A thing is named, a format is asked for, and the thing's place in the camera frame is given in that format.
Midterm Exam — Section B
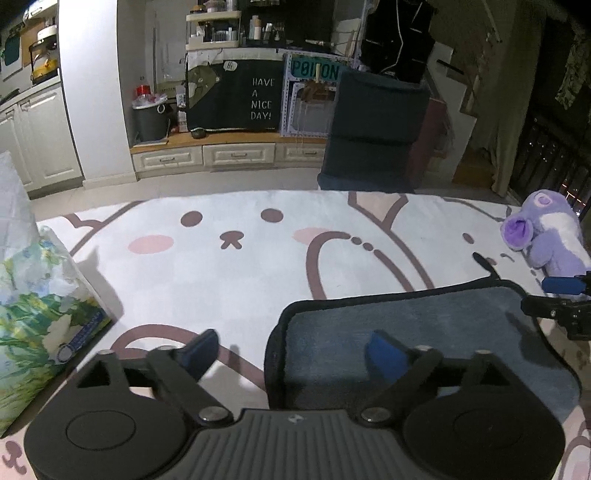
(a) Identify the grey purple microfiber towel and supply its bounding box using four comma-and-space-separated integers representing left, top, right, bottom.
263, 271, 582, 420

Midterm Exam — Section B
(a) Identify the purple plush toy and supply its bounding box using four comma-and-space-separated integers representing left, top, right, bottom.
500, 190, 590, 277

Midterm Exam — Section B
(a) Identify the cartoon bunny rug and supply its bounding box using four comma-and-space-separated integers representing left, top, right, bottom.
0, 189, 591, 480

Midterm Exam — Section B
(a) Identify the floral tissue pack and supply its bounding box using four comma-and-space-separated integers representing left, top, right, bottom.
0, 151, 111, 433

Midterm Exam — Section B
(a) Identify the white drawer bench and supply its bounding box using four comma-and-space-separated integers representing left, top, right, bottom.
130, 131, 327, 178

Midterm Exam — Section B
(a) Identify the dark folded floor chair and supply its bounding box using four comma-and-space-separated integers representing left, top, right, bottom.
318, 69, 430, 193

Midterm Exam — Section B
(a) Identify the white kitchen cabinet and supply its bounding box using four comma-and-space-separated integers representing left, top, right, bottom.
1, 78, 83, 192

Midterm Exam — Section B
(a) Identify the black have a nice day cloth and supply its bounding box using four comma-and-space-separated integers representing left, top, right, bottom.
185, 60, 284, 132

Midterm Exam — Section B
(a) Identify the poison sign crate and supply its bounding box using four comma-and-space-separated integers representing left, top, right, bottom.
280, 51, 351, 138

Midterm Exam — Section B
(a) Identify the black hanging garment bag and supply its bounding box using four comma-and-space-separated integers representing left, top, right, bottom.
360, 0, 438, 84

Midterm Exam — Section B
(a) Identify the white storage rack shelf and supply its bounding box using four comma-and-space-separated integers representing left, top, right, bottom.
185, 10, 242, 52

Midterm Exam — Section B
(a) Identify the yellow pot on counter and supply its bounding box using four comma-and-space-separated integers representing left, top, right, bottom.
29, 35, 59, 85

